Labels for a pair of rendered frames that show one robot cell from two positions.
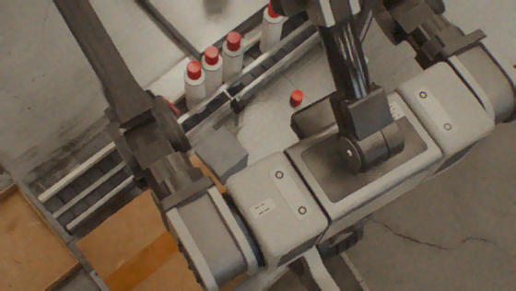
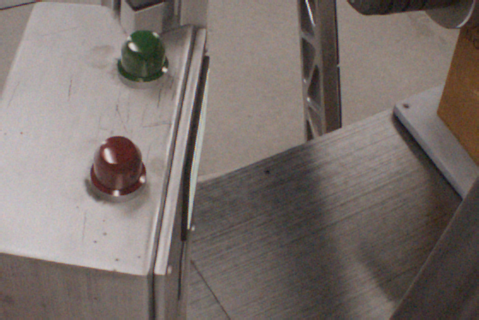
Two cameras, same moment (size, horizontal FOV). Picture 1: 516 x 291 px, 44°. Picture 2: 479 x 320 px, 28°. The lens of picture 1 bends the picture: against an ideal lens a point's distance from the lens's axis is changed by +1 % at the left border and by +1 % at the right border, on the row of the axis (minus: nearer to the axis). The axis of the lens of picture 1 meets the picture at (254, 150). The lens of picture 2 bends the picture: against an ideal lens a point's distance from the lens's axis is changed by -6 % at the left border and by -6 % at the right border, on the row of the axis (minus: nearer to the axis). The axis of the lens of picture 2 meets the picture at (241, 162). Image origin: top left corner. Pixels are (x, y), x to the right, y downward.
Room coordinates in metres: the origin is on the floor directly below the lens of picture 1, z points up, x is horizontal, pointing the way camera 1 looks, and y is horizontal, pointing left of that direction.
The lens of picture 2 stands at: (1.30, -0.06, 1.84)
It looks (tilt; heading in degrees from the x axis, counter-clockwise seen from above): 50 degrees down; 195
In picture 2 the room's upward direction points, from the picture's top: 7 degrees clockwise
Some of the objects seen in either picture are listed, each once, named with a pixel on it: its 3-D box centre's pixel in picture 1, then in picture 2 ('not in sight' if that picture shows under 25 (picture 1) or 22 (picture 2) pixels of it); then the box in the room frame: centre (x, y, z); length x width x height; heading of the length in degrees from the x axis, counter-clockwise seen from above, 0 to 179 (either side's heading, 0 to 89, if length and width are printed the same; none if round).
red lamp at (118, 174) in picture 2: not in sight; (117, 163); (1.04, -0.18, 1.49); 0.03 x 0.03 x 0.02
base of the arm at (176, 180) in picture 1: (178, 186); not in sight; (0.29, 0.11, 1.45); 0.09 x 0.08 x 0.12; 129
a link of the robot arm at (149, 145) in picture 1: (153, 152); not in sight; (0.35, 0.16, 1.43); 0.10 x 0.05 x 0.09; 39
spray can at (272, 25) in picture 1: (272, 27); not in sight; (0.90, 0.00, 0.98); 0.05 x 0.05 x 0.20
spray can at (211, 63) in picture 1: (212, 73); not in sight; (0.74, 0.13, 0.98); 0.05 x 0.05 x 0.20
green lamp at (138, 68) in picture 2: not in sight; (143, 54); (0.98, -0.20, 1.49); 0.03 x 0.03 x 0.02
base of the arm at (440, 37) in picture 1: (439, 46); not in sight; (0.60, -0.28, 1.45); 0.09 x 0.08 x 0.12; 129
